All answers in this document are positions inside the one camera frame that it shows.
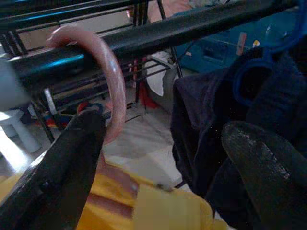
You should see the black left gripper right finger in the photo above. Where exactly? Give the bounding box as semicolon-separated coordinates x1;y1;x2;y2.
221;121;307;230

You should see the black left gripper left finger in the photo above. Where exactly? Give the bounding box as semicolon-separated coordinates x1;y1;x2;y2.
0;108;106;230

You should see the yellow shirt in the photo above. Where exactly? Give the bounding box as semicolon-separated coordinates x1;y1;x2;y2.
0;173;231;230

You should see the blue plastic hanger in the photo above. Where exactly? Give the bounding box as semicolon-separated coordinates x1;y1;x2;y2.
232;0;307;107

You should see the pale blue child chair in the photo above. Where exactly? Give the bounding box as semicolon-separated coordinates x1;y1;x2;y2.
0;58;41;154

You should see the navy blue garment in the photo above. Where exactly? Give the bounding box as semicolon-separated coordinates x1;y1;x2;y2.
170;45;307;230

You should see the white plastic bag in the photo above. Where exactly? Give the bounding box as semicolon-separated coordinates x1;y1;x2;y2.
146;51;183;95

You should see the blue suitcase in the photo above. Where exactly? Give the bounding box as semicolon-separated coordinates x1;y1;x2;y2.
175;7;303;72

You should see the pink clothes peg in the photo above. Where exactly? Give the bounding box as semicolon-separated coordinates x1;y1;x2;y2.
236;32;248;56

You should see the black metal drying rack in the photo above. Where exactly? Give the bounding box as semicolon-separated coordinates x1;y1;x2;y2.
0;0;300;144

